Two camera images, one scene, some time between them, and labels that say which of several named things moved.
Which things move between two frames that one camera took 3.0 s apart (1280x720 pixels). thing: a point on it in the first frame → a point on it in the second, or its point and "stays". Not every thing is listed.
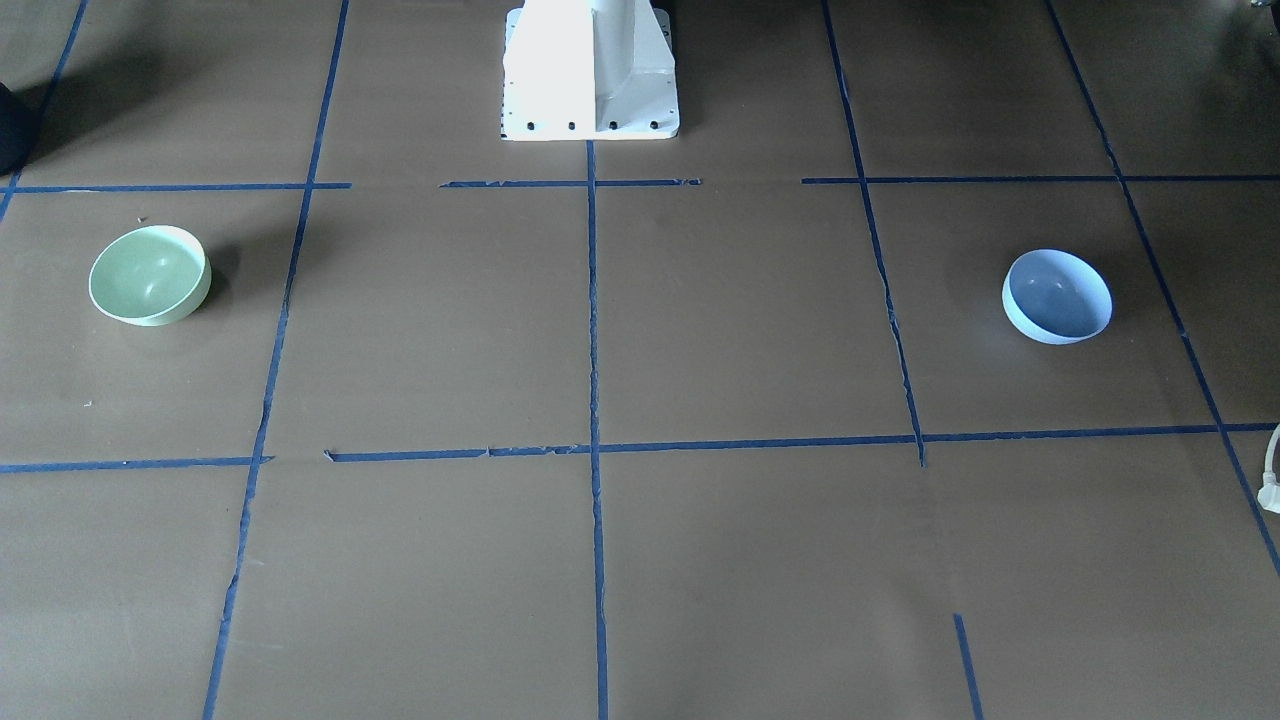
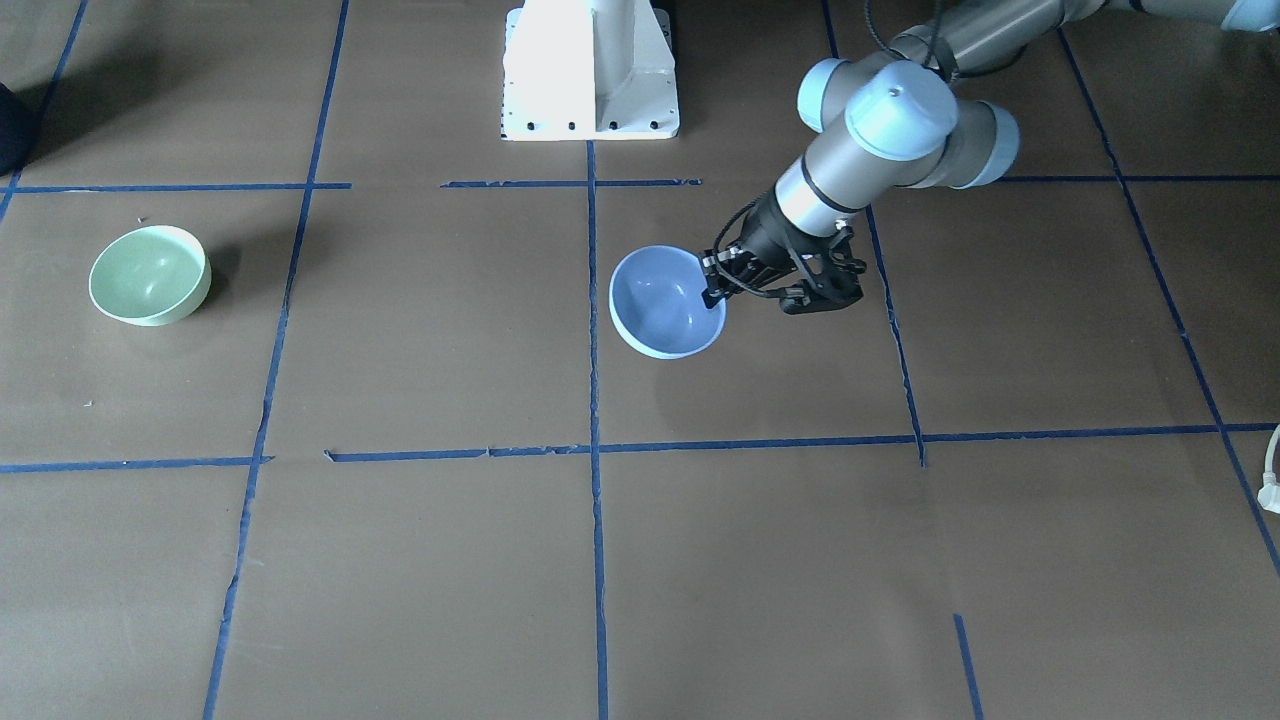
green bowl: [150, 275] stays
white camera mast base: [589, 70] stays
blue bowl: [1055, 297] → [657, 303]
